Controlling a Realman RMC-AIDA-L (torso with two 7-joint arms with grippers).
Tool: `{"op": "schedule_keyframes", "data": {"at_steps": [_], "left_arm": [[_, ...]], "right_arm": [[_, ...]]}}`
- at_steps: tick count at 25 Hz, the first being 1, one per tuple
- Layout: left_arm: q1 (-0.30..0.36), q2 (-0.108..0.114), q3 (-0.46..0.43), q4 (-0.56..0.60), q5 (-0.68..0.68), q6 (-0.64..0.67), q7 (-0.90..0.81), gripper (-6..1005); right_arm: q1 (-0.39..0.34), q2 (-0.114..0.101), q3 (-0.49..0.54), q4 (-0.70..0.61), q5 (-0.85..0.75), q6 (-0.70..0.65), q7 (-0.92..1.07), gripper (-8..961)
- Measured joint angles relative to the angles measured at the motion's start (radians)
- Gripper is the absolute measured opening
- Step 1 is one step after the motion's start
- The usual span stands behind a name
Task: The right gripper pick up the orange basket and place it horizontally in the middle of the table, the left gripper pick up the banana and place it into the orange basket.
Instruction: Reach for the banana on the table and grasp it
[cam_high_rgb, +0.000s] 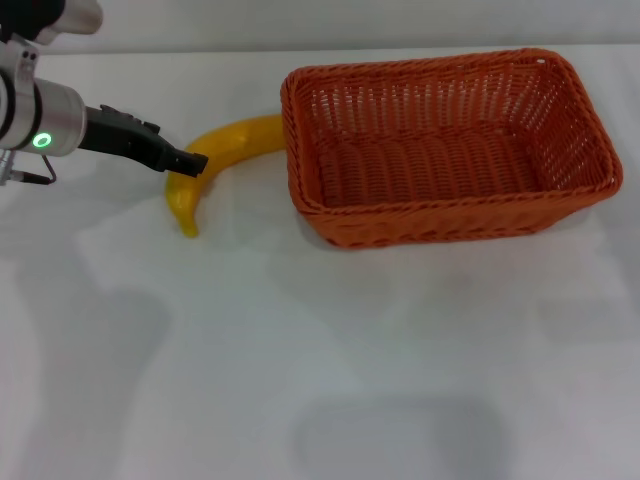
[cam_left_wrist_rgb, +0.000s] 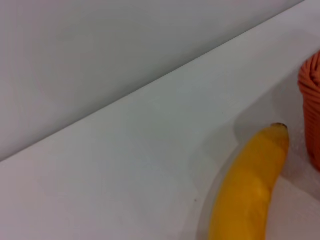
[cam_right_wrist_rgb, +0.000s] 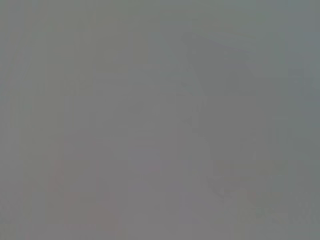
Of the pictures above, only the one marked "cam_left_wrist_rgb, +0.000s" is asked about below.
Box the yellow banana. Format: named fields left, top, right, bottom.
left=207, top=122, right=290, bottom=240

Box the orange woven plastic basket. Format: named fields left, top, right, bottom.
left=297, top=49, right=320, bottom=172

